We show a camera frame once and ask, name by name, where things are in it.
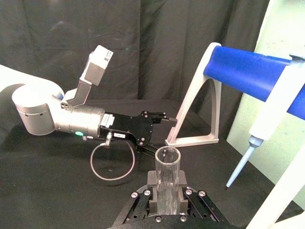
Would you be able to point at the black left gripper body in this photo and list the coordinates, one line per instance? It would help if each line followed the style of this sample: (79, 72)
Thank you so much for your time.
(133, 128)

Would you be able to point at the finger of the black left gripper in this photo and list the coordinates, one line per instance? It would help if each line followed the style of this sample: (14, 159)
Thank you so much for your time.
(164, 118)
(150, 150)

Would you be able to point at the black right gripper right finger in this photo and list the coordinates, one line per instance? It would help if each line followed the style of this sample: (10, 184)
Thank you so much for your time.
(183, 178)

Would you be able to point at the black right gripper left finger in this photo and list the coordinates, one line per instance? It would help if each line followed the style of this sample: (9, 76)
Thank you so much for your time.
(152, 177)

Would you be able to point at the clear glass tube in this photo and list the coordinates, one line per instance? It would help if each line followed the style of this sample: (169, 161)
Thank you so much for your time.
(167, 176)

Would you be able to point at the pale grey pipette stand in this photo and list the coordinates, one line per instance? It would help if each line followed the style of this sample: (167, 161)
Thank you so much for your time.
(190, 140)

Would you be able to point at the black backdrop curtain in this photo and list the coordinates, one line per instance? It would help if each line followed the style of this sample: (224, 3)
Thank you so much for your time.
(155, 47)

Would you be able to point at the blue and white pipette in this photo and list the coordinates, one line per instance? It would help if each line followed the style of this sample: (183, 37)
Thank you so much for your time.
(238, 71)

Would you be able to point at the white slanted frame bar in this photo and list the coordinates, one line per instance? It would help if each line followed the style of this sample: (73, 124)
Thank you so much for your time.
(281, 190)

